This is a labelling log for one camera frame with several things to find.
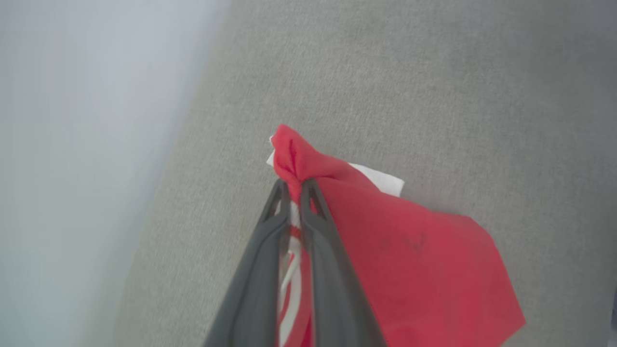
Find red and white garment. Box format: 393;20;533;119
267;124;526;347

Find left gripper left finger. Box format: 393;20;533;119
202;179;293;347

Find grey fabric sofa cushion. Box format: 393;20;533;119
113;0;617;347

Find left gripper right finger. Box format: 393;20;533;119
299;178;387;347

